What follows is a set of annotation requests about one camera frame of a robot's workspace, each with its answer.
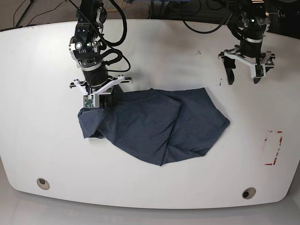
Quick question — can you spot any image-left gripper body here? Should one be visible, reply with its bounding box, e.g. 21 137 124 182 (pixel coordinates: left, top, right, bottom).
69 68 132 94

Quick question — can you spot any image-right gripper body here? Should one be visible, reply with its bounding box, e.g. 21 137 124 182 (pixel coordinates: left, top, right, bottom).
218 38 275 70

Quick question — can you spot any dark blue t-shirt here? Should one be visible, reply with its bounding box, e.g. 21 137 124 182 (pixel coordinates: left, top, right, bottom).
78 88 230 166

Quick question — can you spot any red tape rectangle marking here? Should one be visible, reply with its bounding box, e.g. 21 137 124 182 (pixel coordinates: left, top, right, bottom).
262 130 283 165

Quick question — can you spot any black tripod stand leg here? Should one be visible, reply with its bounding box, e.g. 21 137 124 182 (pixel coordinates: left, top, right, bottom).
13 0 35 28

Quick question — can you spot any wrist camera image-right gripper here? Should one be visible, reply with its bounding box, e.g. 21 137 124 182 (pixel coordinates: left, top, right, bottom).
250 64 266 79

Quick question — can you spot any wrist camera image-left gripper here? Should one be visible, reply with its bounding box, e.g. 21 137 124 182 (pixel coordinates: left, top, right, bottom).
82 94 100 108

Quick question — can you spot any left table cable grommet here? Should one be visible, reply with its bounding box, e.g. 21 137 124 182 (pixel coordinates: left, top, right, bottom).
37 178 50 190

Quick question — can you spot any table cable grommet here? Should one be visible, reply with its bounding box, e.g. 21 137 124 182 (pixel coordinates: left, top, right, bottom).
37 178 50 190
242 187 256 200

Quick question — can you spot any black cable on floor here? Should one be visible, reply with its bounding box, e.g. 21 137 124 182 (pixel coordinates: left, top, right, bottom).
13 0 68 26

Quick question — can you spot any right table cable grommet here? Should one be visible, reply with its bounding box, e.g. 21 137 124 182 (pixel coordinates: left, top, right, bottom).
242 187 256 200

